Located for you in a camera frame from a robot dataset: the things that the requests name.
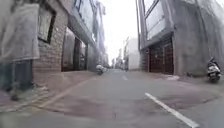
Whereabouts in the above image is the white building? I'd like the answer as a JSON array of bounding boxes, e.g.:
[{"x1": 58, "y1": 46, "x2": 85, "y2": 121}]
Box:
[{"x1": 123, "y1": 36, "x2": 141, "y2": 72}]

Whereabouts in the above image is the grey concrete building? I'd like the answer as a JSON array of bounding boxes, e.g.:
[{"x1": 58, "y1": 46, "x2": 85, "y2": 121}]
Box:
[{"x1": 136, "y1": 0, "x2": 224, "y2": 77}]

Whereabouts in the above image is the parked scooter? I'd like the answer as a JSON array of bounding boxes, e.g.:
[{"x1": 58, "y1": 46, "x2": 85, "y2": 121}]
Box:
[{"x1": 206, "y1": 56, "x2": 222, "y2": 84}]

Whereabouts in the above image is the brick building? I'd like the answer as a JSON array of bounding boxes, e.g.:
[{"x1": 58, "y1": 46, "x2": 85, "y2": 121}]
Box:
[{"x1": 0, "y1": 0, "x2": 110, "y2": 93}]

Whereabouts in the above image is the pale scooter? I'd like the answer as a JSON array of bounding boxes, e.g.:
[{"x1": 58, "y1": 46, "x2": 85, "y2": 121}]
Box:
[{"x1": 95, "y1": 64, "x2": 107, "y2": 76}]

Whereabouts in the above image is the pole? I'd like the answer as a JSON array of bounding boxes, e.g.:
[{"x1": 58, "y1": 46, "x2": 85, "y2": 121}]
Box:
[{"x1": 134, "y1": 0, "x2": 142, "y2": 71}]

